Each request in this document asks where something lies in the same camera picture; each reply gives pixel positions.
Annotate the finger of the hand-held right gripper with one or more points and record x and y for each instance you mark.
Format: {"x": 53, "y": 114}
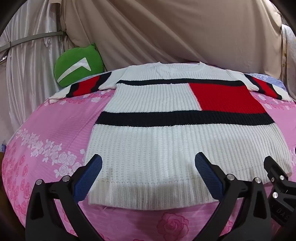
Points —
{"x": 272, "y": 167}

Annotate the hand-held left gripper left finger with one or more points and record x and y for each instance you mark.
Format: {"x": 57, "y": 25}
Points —
{"x": 90, "y": 173}

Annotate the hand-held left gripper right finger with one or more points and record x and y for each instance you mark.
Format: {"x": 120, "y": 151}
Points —
{"x": 207, "y": 175}

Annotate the white red black knit sweater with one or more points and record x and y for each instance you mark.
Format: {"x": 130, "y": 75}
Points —
{"x": 148, "y": 148}

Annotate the pink floral bedsheet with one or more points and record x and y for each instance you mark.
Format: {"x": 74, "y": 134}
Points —
{"x": 46, "y": 129}

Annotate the white patterned cloth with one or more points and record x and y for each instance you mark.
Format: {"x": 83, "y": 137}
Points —
{"x": 289, "y": 58}

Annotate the green cushion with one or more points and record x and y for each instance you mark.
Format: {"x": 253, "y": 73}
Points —
{"x": 69, "y": 60}

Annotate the white satin curtain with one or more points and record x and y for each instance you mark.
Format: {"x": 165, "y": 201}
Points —
{"x": 30, "y": 74}

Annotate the metal bar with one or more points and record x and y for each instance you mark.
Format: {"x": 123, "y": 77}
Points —
{"x": 34, "y": 37}

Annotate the beige draped cloth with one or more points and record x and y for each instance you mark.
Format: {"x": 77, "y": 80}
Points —
{"x": 161, "y": 30}

